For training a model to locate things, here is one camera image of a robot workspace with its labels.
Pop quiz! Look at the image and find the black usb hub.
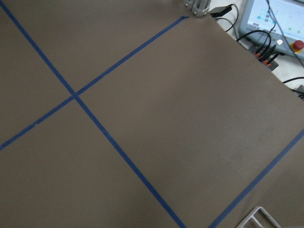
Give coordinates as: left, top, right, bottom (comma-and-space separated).
248, 45, 279, 71

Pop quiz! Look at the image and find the robot teach pendant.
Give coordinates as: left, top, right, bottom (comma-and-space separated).
238, 0, 304, 56

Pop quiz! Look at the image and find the aluminium profile post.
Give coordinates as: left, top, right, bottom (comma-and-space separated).
183, 0, 211, 18

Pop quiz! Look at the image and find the white wire cup rack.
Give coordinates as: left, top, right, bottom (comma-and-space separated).
236, 206, 282, 228

